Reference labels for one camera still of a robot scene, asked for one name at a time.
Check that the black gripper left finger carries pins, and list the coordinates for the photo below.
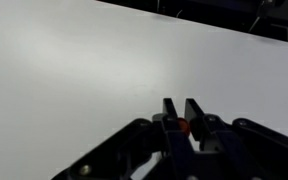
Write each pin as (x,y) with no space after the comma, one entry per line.
(169,110)

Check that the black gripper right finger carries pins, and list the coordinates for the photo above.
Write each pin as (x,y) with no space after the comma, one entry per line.
(194,110)

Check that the marker with red cap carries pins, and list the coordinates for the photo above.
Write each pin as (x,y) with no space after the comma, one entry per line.
(184,125)

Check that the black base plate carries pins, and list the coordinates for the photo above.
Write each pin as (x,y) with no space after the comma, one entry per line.
(217,13)

